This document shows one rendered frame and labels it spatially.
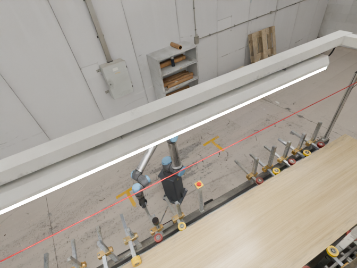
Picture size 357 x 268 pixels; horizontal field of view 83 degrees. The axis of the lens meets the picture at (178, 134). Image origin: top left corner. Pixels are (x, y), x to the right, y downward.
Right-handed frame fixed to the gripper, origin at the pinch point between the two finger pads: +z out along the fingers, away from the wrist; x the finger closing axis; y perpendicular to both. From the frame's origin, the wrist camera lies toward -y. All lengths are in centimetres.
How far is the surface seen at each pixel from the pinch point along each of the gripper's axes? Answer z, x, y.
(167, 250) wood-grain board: -7, -3, -57
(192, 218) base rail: 13, -41, -34
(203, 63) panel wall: -9, -249, 264
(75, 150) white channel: -160, 12, -68
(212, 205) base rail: 13, -69, -33
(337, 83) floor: 83, -536, 105
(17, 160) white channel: -163, 29, -66
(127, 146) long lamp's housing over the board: -153, -6, -70
